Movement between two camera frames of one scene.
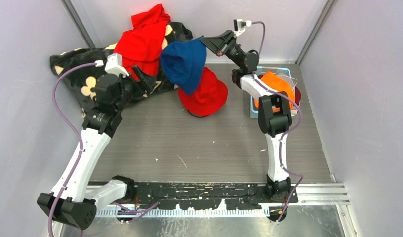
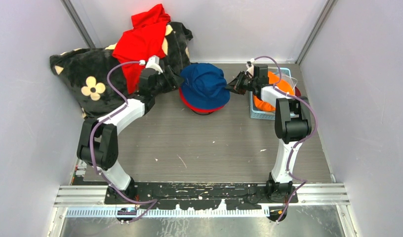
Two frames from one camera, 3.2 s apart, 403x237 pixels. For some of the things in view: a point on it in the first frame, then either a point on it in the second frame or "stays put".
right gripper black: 217,44 to 236,84
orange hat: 277,84 stays put
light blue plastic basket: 261,70 stays put
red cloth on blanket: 141,46 stays put
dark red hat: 298,96 stays put
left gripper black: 140,88 to 174,83
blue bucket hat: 183,61 to 204,86
